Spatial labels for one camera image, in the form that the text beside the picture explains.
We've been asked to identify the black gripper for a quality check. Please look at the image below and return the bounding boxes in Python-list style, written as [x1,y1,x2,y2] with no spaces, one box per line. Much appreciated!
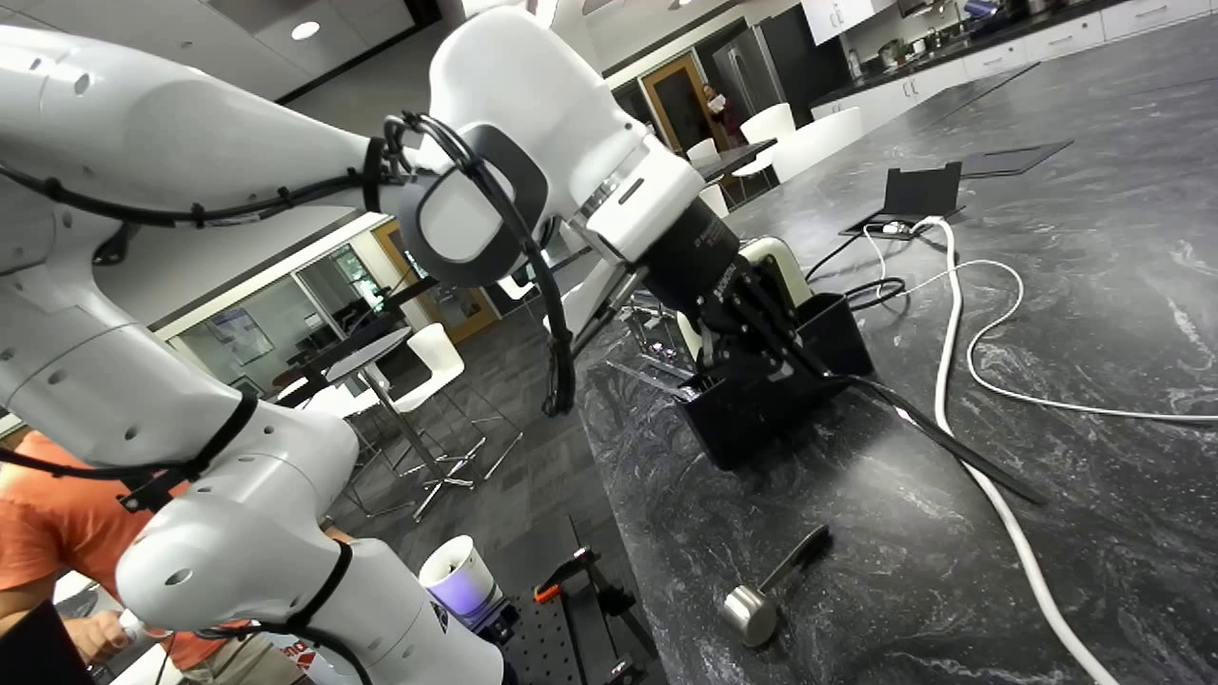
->
[636,197,819,388]

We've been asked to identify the metal utensils pile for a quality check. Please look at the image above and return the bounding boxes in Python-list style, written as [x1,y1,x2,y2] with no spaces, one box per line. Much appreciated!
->
[595,298,702,407]

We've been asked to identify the black outlet box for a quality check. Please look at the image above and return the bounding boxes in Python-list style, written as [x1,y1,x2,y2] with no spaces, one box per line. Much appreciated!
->
[880,161,966,219]

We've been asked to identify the wooden framed door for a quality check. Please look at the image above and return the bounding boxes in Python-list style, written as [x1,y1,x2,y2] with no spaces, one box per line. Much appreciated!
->
[636,53,744,161]

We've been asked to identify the white office chair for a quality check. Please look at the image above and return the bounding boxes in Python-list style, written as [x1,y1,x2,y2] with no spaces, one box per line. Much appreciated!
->
[373,321,524,525]

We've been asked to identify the white and purple cup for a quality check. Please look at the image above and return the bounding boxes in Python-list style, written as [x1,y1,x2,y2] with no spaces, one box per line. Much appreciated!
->
[414,534,509,637]

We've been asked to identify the black office table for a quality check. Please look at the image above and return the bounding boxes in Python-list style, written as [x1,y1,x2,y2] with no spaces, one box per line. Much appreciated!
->
[253,321,419,426]

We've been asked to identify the person in orange shirt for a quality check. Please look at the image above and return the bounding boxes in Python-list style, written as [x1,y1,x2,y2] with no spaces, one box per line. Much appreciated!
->
[0,426,239,685]

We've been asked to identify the black power cable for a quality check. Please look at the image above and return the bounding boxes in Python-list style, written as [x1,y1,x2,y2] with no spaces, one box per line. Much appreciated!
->
[802,216,915,317]

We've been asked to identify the thick white cable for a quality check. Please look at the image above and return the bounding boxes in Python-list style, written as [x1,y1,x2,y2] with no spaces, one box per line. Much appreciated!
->
[907,213,1124,685]

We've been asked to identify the black cable along robot arm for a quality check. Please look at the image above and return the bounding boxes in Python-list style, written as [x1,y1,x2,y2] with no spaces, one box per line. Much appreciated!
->
[0,110,583,419]

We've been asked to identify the metal measuring cup black handle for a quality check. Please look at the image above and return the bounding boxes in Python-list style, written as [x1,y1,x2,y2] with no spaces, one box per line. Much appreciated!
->
[717,521,839,655]

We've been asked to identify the clamp with orange handle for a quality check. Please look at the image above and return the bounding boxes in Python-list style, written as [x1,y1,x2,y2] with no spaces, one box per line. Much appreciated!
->
[531,545,659,685]

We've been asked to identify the thin white cable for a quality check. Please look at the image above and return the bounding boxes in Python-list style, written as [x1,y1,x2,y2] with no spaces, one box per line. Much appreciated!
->
[958,255,1218,426]

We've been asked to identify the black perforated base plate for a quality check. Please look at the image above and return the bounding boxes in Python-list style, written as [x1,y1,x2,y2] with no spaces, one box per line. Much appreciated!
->
[494,581,665,685]

